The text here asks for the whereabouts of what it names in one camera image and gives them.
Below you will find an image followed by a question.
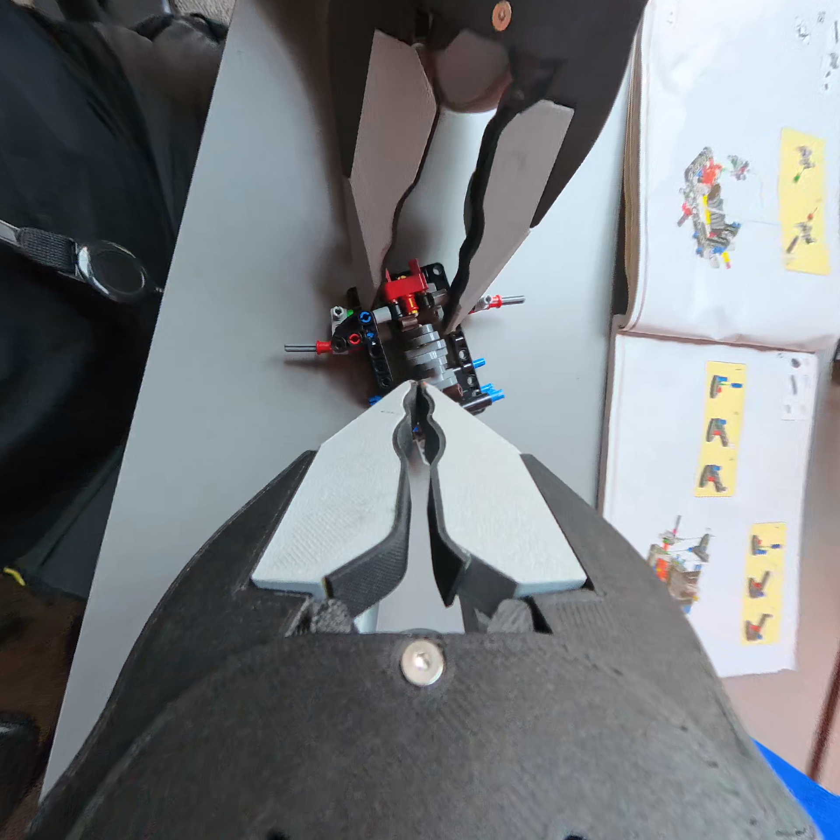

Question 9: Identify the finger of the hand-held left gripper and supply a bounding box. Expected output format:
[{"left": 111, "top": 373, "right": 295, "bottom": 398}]
[
  {"left": 443, "top": 98, "right": 575, "bottom": 334},
  {"left": 343, "top": 28, "right": 439, "bottom": 293}
]

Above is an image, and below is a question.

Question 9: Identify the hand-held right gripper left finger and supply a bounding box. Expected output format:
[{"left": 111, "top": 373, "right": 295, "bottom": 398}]
[{"left": 251, "top": 379, "right": 421, "bottom": 618}]

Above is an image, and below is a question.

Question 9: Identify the black strap with metal buckle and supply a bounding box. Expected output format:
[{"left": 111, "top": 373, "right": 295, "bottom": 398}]
[{"left": 0, "top": 217, "right": 165, "bottom": 304}]

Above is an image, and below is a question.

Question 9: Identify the blue plastic bin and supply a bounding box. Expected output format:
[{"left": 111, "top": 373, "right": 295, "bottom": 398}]
[{"left": 751, "top": 738, "right": 840, "bottom": 840}]

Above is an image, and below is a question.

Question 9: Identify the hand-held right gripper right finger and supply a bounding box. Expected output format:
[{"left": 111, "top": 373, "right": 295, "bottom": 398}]
[{"left": 420, "top": 382, "right": 588, "bottom": 608}]

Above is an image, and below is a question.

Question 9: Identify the black lego frame assembly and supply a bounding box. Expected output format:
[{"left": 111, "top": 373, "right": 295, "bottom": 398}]
[{"left": 284, "top": 258, "right": 526, "bottom": 442}]

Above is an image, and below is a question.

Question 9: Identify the white instruction booklet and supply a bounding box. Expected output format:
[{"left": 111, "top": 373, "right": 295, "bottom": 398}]
[{"left": 600, "top": 0, "right": 840, "bottom": 678}]

